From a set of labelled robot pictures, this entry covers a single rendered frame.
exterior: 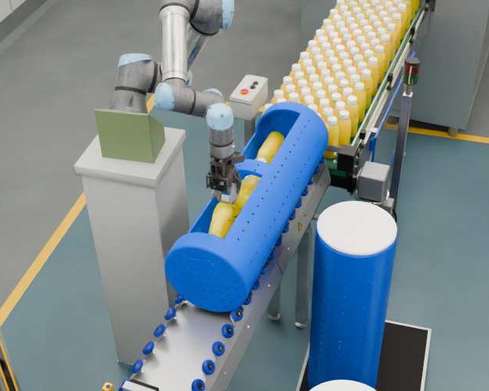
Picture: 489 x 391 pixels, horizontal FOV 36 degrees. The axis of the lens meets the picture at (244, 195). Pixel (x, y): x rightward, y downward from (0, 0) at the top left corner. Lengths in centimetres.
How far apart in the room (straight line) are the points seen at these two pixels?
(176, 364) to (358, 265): 70
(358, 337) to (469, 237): 155
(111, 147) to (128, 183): 15
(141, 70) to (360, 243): 99
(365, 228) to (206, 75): 310
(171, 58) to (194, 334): 87
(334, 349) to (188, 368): 75
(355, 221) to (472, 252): 159
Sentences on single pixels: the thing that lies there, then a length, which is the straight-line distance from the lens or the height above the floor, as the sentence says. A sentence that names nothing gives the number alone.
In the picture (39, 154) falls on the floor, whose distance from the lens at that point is 494.
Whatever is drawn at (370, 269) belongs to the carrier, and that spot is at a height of 96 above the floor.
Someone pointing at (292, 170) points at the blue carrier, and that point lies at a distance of 265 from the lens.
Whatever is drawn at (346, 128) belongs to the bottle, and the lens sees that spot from 315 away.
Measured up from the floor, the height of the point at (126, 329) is 26.
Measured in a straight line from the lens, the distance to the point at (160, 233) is 288.
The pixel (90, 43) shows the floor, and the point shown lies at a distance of 612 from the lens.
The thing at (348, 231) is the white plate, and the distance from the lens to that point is 263.
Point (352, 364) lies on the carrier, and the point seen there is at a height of 45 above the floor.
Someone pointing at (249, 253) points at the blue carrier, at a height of 117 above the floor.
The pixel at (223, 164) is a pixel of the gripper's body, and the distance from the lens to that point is 226.
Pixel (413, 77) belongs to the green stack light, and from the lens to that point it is 320.
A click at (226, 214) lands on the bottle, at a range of 239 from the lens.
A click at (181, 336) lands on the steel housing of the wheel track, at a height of 93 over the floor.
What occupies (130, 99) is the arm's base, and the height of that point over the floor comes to 137.
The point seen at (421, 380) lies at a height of 15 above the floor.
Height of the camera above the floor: 280
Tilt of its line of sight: 39 degrees down
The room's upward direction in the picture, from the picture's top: 2 degrees counter-clockwise
